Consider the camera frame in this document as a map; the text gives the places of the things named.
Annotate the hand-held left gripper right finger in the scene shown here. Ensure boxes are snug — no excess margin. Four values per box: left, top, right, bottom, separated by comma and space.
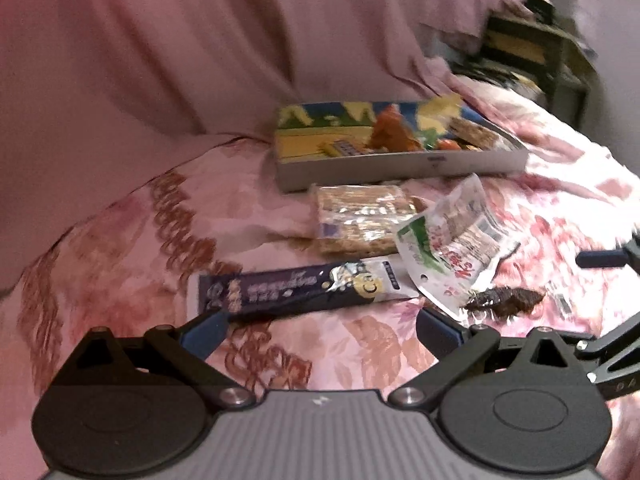
389, 307, 576, 408

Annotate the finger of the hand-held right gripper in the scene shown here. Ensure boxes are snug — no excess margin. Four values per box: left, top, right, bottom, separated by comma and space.
574, 310, 640, 361
575, 236, 640, 271

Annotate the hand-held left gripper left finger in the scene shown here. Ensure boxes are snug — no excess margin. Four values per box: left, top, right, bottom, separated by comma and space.
72, 307, 256, 408

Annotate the dark blue long packet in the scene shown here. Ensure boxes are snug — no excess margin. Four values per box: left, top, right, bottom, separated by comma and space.
197, 255, 422, 323

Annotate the white green snack packet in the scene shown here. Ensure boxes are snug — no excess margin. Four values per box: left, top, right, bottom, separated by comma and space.
394, 173, 522, 312

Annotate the clear rice cracker packet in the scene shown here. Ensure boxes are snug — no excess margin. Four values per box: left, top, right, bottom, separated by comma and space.
309, 183, 432, 257

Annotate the colourful printed cardboard box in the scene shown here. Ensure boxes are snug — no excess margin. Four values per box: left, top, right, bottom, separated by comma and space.
272, 96, 528, 194

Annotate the dark brown dried snack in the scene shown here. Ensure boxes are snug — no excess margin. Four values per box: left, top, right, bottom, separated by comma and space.
462, 284, 545, 319

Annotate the pink floral bedsheet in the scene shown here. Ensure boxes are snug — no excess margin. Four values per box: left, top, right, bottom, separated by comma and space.
0, 77, 640, 480

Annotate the beige cracker packet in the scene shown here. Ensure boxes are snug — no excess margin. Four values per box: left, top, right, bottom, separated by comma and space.
446, 114, 504, 152

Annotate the orange snack packet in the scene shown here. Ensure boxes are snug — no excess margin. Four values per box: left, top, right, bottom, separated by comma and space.
369, 109, 422, 154

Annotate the yellow blue small packet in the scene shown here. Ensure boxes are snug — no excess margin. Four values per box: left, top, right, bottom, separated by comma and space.
320, 139, 365, 158

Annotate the wooden desk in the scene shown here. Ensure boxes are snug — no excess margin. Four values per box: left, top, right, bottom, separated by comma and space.
479, 1, 599, 113

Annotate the pink curtain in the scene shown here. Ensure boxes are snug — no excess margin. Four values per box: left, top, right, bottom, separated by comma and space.
0, 0, 453, 306

